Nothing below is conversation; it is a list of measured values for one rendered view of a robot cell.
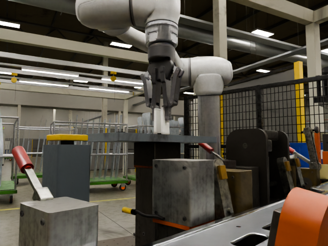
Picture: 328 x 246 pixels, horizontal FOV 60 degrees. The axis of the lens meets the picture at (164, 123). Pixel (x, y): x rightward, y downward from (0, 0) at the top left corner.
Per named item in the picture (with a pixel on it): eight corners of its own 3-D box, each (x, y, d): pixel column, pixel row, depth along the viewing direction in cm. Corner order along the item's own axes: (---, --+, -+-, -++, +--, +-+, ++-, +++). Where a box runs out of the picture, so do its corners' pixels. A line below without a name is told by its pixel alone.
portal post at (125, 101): (122, 174, 1227) (123, 98, 1255) (119, 173, 1258) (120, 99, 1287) (130, 173, 1244) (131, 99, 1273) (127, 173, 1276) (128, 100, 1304)
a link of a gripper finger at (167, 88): (166, 70, 79) (171, 68, 78) (170, 109, 77) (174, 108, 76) (158, 66, 75) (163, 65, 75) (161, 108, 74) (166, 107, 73)
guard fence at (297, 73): (317, 267, 269) (308, 61, 286) (308, 271, 262) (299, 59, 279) (223, 231, 386) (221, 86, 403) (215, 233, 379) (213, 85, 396)
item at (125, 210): (161, 222, 53) (161, 216, 53) (121, 212, 61) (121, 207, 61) (166, 221, 54) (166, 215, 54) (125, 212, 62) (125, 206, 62)
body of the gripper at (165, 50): (140, 46, 77) (140, 80, 76) (167, 39, 72) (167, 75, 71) (156, 53, 83) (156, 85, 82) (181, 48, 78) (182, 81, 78)
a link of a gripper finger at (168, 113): (167, 102, 76) (176, 100, 75) (167, 120, 76) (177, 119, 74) (164, 101, 75) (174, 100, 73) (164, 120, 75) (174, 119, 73)
